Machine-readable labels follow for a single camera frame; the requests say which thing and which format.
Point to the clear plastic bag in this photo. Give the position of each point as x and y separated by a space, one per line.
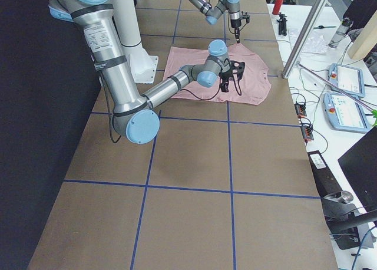
314 44

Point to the red bottle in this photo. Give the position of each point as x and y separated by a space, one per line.
277 7

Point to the upper teach pendant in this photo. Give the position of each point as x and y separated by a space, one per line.
347 78

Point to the black folded tripod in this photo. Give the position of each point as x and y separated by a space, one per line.
282 24

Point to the orange black connector block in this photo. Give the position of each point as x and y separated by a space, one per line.
300 110

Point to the aluminium frame post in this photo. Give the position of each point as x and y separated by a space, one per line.
311 19

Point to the black monitor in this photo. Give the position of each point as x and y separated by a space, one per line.
359 167

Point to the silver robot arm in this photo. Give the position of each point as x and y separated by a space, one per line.
112 34
213 14

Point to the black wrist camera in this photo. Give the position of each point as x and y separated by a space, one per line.
245 16
238 69

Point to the brown table mat blue grid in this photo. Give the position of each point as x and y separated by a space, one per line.
222 186

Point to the black box with label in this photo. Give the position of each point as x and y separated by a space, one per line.
325 181

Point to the metal reacher stick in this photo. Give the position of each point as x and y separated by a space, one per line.
361 103

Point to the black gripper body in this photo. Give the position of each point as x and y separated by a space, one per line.
225 76
235 24

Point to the pink Snoopy t-shirt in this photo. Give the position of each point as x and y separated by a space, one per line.
254 85

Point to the lower teach pendant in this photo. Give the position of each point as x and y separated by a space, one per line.
344 114

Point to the clear water bottle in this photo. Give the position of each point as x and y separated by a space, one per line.
341 32

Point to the teach pendant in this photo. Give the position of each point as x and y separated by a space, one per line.
347 78
344 114

